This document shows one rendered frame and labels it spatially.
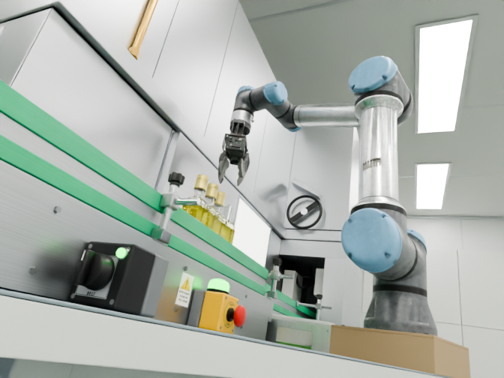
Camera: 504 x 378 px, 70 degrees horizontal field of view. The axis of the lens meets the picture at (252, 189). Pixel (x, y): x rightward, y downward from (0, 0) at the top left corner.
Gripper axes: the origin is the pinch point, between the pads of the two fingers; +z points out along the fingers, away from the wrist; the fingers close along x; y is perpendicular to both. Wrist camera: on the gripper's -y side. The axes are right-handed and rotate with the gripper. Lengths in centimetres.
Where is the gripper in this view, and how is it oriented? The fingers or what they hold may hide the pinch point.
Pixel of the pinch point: (229, 181)
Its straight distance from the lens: 117.9
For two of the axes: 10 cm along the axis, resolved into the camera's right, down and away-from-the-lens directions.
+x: 9.8, 1.3, -1.2
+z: -1.7, 9.1, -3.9
